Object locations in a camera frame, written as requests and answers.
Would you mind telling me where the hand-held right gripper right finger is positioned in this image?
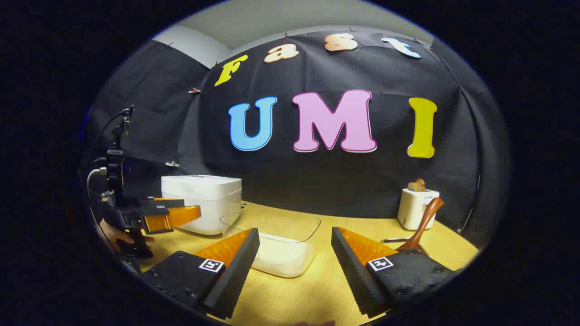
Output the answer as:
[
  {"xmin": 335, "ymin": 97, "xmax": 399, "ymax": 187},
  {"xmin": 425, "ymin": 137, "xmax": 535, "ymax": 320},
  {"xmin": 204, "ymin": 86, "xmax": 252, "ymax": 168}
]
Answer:
[{"xmin": 331, "ymin": 226, "xmax": 465, "ymax": 318}]

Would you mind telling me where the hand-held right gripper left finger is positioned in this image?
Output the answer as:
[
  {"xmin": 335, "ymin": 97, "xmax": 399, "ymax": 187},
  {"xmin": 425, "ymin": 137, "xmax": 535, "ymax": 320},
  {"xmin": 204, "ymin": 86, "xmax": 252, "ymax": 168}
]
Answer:
[{"xmin": 138, "ymin": 228, "xmax": 261, "ymax": 320}]

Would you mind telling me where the white rice cooker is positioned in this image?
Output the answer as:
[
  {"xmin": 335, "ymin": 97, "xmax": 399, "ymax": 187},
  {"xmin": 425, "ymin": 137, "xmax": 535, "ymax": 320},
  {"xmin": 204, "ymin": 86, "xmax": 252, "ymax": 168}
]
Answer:
[{"xmin": 161, "ymin": 175, "xmax": 242, "ymax": 235}]

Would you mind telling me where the white rice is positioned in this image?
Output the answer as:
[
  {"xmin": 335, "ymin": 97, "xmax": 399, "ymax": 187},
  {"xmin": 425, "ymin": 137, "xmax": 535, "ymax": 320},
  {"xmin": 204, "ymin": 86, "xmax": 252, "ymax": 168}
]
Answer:
[{"xmin": 251, "ymin": 233, "xmax": 316, "ymax": 278}]

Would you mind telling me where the brown wooden spoon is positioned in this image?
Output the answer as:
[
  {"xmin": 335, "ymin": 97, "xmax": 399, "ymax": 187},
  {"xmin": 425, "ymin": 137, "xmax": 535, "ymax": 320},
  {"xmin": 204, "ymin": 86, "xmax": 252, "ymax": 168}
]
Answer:
[{"xmin": 396, "ymin": 197, "xmax": 445, "ymax": 252}]

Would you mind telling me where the clear glass dish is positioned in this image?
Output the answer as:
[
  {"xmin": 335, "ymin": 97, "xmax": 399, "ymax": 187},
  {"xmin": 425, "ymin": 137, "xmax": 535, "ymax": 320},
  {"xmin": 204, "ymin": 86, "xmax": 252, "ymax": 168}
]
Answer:
[{"xmin": 220, "ymin": 209, "xmax": 322, "ymax": 278}]

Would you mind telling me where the white toaster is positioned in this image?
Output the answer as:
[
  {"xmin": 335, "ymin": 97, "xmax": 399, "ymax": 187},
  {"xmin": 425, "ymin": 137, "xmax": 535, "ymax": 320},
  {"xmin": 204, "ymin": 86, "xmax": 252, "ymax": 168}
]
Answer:
[{"xmin": 397, "ymin": 187, "xmax": 440, "ymax": 231}]

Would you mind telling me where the black backdrop cloth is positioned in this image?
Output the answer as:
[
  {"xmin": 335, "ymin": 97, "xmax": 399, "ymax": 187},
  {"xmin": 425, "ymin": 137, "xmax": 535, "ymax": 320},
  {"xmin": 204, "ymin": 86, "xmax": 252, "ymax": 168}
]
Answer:
[{"xmin": 84, "ymin": 29, "xmax": 510, "ymax": 254}]

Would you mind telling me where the white cable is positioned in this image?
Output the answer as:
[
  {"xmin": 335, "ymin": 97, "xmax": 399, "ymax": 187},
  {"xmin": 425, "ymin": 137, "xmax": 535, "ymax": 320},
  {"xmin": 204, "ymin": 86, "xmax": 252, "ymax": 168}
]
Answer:
[{"xmin": 87, "ymin": 168, "xmax": 108, "ymax": 204}]

